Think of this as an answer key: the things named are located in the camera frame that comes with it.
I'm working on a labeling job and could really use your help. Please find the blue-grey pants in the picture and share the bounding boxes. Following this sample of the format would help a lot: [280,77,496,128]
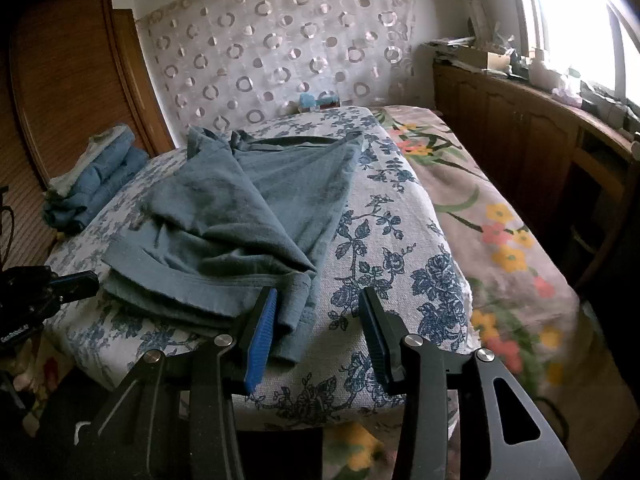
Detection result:
[100,126,365,365]

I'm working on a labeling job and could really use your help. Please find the window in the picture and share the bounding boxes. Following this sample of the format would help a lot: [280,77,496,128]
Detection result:
[505,0,640,91]

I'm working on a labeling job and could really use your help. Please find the open cardboard box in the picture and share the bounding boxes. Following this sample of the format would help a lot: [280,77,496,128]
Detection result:
[472,50,512,75]

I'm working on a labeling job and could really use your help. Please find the blue floral blanket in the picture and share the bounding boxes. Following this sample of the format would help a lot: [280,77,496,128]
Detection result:
[45,105,476,426]

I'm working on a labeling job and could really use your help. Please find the pale green folded cloth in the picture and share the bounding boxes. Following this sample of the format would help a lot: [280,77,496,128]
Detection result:
[47,125,135,196]

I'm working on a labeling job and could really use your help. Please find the circle patterned hanging cloth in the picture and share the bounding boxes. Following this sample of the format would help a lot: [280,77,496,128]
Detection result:
[135,0,418,148]

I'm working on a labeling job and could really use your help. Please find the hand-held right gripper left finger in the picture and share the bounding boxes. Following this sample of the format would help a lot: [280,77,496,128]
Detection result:
[55,287,278,480]

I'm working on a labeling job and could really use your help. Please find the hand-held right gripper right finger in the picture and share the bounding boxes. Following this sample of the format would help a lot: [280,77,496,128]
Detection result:
[359,287,581,480]

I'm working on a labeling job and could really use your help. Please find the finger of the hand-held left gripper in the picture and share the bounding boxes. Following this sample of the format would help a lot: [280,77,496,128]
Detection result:
[50,271,99,303]

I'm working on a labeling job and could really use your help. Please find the long wooden cabinet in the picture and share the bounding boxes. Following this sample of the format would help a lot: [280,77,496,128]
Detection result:
[432,57,640,291]

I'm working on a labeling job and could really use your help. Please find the blue folded clothes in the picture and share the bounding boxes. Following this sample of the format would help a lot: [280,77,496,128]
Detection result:
[42,135,149,234]

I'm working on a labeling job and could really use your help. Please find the wooden wardrobe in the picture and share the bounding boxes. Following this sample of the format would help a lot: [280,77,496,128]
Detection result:
[0,0,176,271]

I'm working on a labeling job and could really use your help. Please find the white container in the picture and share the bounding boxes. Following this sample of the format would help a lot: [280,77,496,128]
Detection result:
[529,55,567,87]

